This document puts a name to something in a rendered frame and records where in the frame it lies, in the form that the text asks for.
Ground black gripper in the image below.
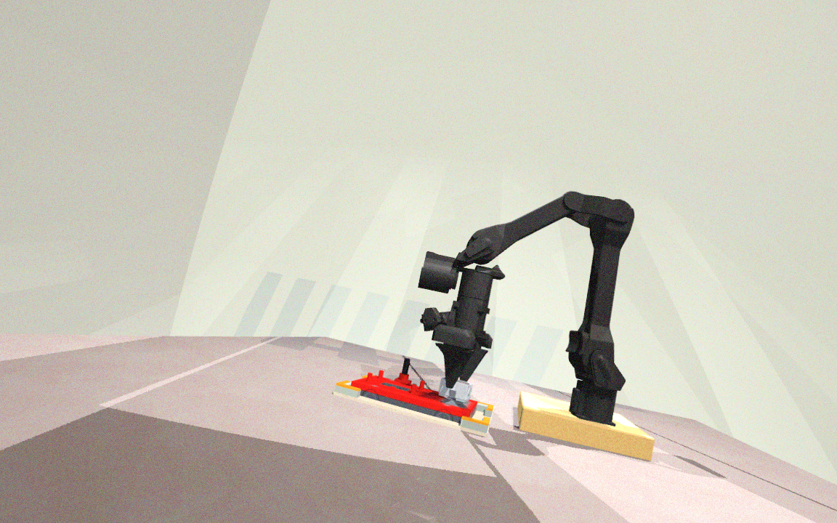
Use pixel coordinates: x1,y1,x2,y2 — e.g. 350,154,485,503
432,296,493,389

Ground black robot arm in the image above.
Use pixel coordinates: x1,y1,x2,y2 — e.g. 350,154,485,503
418,191,634,426

